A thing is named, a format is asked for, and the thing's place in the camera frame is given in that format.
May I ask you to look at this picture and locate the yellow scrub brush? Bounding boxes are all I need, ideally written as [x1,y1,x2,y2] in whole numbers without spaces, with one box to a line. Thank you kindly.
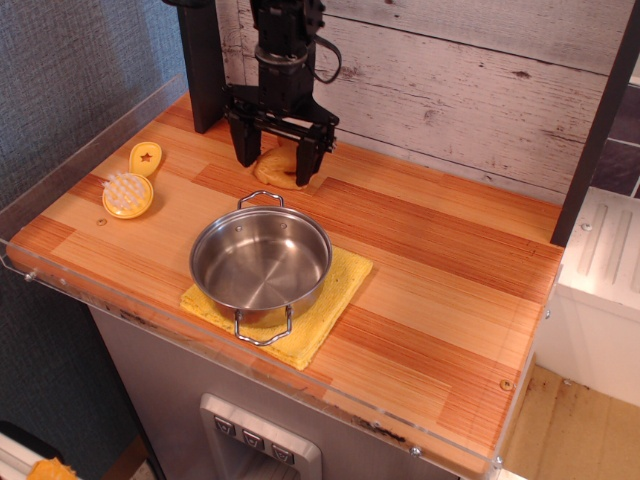
[102,142,163,219]

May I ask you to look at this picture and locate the dark vertical post left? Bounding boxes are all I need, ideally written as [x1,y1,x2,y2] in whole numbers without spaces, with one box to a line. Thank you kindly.
[176,1,227,133]

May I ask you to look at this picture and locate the orange toy piece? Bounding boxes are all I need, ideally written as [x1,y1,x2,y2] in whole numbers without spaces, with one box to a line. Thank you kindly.
[26,458,78,480]

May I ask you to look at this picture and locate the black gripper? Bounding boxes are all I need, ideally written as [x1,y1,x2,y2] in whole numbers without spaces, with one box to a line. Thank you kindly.
[226,51,339,187]

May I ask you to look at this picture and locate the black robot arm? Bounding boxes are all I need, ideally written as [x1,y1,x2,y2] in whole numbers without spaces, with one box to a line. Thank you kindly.
[225,1,342,187]

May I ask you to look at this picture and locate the silver dispenser panel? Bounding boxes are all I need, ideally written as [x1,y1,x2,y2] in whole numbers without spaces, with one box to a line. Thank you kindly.
[200,393,323,479]

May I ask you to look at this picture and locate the orange toy chicken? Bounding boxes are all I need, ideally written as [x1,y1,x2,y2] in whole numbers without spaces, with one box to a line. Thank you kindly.
[253,140,303,190]

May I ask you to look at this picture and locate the dark vertical post right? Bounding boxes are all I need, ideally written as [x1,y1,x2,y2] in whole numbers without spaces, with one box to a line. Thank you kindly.
[550,1,639,247]

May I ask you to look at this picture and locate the grey toy fridge cabinet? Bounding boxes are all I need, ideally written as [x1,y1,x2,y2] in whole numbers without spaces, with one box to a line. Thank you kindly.
[92,306,513,479]

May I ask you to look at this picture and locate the white toy appliance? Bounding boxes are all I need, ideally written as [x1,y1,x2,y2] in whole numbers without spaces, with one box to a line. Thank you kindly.
[534,188,639,405]

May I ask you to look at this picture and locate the dark vertical post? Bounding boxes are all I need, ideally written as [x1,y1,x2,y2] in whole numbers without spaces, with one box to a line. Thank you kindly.
[550,1,639,247]
[176,1,227,133]

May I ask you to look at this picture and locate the yellow folded cloth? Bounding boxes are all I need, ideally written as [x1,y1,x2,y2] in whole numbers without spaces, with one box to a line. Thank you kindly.
[179,244,374,372]

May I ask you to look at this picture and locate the stainless steel pot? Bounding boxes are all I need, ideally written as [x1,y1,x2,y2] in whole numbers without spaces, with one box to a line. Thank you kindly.
[189,190,333,347]

